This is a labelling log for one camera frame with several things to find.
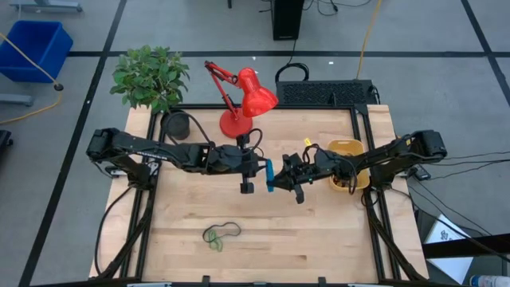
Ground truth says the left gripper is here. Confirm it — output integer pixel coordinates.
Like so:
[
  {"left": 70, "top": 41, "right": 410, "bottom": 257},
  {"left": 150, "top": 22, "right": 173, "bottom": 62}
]
[{"left": 207, "top": 143, "right": 269, "bottom": 179}]

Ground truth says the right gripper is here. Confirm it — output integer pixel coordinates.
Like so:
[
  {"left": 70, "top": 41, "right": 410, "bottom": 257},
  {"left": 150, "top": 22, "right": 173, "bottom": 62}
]
[{"left": 273, "top": 149, "right": 339, "bottom": 192}]

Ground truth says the blue rubber band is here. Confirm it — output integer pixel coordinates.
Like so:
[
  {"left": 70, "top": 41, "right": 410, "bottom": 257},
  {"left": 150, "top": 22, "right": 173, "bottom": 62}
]
[{"left": 265, "top": 158, "right": 276, "bottom": 193}]

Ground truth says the green rubber band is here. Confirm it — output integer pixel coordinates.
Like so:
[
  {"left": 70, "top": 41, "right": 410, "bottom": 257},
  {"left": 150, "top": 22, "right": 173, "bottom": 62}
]
[{"left": 207, "top": 228, "right": 224, "bottom": 253}]

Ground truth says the yellow plastic bin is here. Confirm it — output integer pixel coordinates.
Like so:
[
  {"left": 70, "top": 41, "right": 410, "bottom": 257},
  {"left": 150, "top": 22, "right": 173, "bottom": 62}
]
[{"left": 327, "top": 138, "right": 371, "bottom": 192}]

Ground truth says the red desk lamp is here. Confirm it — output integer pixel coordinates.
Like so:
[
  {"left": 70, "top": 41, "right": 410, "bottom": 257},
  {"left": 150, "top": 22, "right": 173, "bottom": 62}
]
[{"left": 204, "top": 60, "right": 279, "bottom": 140}]

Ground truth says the black perforated computer case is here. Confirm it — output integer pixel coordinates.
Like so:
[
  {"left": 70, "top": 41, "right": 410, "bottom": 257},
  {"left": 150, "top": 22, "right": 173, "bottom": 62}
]
[{"left": 276, "top": 79, "right": 375, "bottom": 107}]

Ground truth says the green potted plant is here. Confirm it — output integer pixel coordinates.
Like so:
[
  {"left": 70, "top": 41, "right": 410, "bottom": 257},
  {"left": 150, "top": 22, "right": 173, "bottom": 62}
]
[{"left": 110, "top": 45, "right": 191, "bottom": 141}]

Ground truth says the black computer tower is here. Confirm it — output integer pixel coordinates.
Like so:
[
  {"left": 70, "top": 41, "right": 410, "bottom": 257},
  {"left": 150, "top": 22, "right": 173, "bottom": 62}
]
[{"left": 272, "top": 0, "right": 306, "bottom": 41}]

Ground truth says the white paper sheet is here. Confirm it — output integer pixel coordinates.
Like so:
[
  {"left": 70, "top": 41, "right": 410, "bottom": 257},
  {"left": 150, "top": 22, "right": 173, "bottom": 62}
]
[{"left": 423, "top": 214, "right": 475, "bottom": 285}]

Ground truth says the black metal bar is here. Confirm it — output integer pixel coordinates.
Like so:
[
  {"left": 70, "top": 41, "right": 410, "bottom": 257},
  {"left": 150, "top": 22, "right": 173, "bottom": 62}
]
[{"left": 421, "top": 232, "right": 510, "bottom": 259}]

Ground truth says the white bottle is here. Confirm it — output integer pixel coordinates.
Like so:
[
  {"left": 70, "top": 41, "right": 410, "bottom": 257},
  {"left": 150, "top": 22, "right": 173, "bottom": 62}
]
[{"left": 469, "top": 273, "right": 510, "bottom": 287}]

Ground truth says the blue plastic crate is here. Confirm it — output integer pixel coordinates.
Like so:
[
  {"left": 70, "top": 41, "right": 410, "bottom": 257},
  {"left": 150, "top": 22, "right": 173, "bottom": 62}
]
[{"left": 0, "top": 20, "right": 75, "bottom": 84}]

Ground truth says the grey metal bar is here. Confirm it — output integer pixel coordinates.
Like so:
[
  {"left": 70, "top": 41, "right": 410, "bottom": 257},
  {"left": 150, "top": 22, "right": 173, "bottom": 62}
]
[{"left": 0, "top": 93, "right": 33, "bottom": 108}]

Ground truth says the grey cart base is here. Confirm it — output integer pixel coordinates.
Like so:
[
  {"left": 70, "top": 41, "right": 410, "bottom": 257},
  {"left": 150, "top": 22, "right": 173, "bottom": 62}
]
[{"left": 10, "top": 0, "right": 84, "bottom": 13}]

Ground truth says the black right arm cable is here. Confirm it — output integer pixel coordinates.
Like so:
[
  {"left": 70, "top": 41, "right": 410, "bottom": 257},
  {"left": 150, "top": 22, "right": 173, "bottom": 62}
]
[{"left": 301, "top": 143, "right": 359, "bottom": 196}]

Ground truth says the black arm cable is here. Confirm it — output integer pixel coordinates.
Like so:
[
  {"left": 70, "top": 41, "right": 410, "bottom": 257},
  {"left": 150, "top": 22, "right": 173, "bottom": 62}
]
[
  {"left": 301, "top": 143, "right": 359, "bottom": 196},
  {"left": 175, "top": 111, "right": 265, "bottom": 159}
]

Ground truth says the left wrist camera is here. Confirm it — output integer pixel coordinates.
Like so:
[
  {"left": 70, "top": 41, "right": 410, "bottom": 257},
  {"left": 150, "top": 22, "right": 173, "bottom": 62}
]
[{"left": 239, "top": 175, "right": 255, "bottom": 195}]

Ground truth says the black aluminium table frame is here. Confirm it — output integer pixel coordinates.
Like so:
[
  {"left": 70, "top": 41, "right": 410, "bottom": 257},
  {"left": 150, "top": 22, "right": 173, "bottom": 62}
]
[{"left": 91, "top": 103, "right": 430, "bottom": 287}]

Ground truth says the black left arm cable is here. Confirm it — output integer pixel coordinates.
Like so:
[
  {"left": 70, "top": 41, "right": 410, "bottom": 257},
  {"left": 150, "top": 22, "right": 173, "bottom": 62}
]
[{"left": 175, "top": 111, "right": 265, "bottom": 159}]

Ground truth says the black coiled cable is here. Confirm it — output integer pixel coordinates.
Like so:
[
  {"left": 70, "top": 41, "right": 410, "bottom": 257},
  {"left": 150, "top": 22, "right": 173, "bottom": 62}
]
[{"left": 274, "top": 62, "right": 311, "bottom": 84}]

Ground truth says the yellow hanging cable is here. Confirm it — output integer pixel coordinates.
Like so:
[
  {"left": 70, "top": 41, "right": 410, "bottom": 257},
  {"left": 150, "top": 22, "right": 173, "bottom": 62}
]
[{"left": 355, "top": 0, "right": 384, "bottom": 81}]

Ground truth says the black floor cable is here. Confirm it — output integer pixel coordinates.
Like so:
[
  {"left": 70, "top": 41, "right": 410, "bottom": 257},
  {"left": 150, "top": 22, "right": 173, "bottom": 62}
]
[{"left": 445, "top": 150, "right": 510, "bottom": 160}]

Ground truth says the yellow floor hose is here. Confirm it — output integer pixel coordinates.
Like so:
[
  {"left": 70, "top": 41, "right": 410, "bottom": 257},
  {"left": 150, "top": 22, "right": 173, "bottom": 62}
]
[{"left": 0, "top": 33, "right": 64, "bottom": 125}]

